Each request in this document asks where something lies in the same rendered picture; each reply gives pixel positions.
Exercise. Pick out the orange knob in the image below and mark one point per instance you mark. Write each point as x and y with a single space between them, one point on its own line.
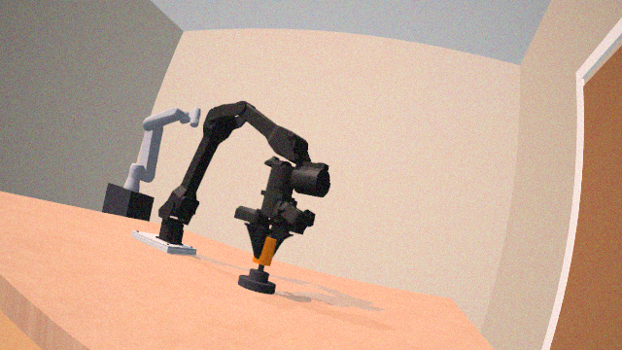
267 252

